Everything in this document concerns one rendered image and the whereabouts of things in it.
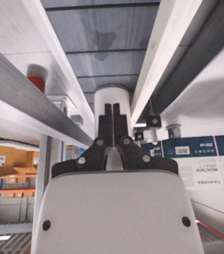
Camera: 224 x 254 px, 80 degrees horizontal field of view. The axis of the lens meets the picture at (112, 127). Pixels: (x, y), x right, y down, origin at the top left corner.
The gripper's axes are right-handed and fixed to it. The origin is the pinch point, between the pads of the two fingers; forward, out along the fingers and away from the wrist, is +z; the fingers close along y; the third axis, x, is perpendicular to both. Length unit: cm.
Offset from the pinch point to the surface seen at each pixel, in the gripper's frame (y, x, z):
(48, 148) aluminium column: -15.2, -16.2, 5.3
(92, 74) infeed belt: -2.2, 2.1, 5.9
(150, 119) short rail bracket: 7.5, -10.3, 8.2
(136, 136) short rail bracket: 7.5, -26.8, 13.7
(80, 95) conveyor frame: -4.9, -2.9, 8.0
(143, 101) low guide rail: 3.5, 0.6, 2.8
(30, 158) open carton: -137, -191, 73
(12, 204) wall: -514, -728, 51
